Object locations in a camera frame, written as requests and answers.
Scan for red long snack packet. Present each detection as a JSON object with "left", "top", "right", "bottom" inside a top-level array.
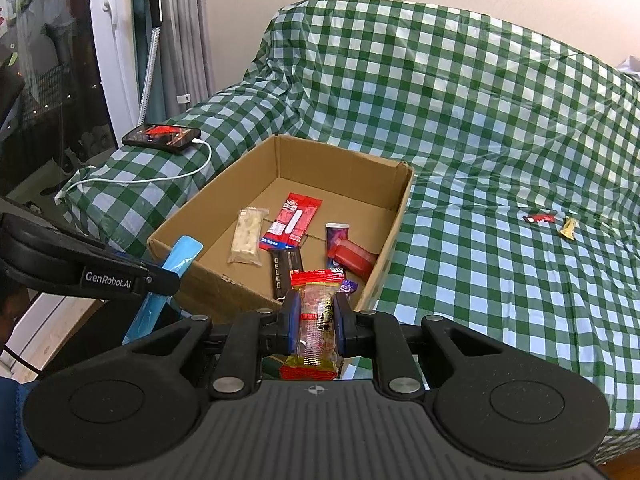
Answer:
[{"left": 259, "top": 192, "right": 322, "bottom": 251}]

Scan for person's blue clothing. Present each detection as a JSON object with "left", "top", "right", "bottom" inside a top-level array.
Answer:
[{"left": 0, "top": 377, "right": 43, "bottom": 480}]

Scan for purple tube snack packet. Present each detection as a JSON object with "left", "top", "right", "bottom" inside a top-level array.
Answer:
[{"left": 325, "top": 222, "right": 354, "bottom": 271}]

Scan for white window frame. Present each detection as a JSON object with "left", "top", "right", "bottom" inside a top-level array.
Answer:
[{"left": 87, "top": 0, "right": 142, "bottom": 147}]

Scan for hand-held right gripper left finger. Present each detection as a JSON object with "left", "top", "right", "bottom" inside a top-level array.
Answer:
[{"left": 115, "top": 293, "right": 301, "bottom": 397}]

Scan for blue stick snack packet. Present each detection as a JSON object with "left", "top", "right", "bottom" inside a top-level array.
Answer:
[{"left": 121, "top": 234, "right": 203, "bottom": 346}]

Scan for white rice cracker packet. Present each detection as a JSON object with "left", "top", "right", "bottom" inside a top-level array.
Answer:
[{"left": 227, "top": 208, "right": 266, "bottom": 267}]

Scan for grey curtain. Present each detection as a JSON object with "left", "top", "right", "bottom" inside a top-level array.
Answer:
[{"left": 127, "top": 0, "right": 217, "bottom": 122}]

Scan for green checked blanket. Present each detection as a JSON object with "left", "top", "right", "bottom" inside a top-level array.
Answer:
[{"left": 62, "top": 0, "right": 640, "bottom": 466}]

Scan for white charging cable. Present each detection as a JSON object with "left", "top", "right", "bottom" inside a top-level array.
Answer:
[{"left": 55, "top": 137, "right": 213, "bottom": 203}]

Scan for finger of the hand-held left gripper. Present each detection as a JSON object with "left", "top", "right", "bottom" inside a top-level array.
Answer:
[
  {"left": 149, "top": 262, "right": 181, "bottom": 296},
  {"left": 104, "top": 247, "right": 152, "bottom": 268}
]

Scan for dark brown chocolate bar packet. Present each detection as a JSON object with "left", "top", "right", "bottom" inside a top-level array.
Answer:
[{"left": 270, "top": 249, "right": 305, "bottom": 302}]

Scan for black smartphone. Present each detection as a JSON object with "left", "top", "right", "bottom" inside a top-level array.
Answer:
[{"left": 122, "top": 124, "right": 203, "bottom": 155}]

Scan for red translucent snack packet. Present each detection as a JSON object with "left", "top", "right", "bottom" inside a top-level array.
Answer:
[{"left": 332, "top": 240, "right": 379, "bottom": 276}]

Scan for clear snack packet red ends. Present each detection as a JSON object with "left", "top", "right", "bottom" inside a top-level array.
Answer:
[{"left": 280, "top": 268, "right": 346, "bottom": 381}]

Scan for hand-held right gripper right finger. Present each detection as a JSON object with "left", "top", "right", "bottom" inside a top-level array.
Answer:
[{"left": 336, "top": 292, "right": 516, "bottom": 396}]

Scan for brown cardboard box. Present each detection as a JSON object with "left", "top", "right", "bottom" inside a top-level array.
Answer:
[{"left": 146, "top": 134, "right": 415, "bottom": 325}]

